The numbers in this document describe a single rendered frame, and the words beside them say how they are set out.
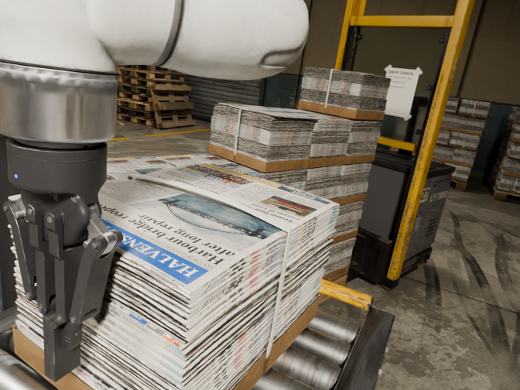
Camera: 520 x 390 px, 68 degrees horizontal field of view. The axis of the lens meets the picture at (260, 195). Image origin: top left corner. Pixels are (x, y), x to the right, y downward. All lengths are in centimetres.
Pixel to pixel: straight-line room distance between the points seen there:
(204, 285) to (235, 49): 21
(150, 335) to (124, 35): 27
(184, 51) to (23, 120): 14
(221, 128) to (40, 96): 148
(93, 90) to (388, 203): 249
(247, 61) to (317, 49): 804
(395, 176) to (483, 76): 543
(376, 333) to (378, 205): 204
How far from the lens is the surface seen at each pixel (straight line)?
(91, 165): 34
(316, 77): 217
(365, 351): 71
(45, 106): 32
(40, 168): 34
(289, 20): 40
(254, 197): 59
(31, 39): 32
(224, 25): 35
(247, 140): 164
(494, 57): 797
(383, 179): 271
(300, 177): 177
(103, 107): 33
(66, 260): 38
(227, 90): 920
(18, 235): 42
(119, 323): 44
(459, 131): 642
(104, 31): 32
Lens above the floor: 121
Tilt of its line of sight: 17 degrees down
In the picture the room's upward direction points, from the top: 8 degrees clockwise
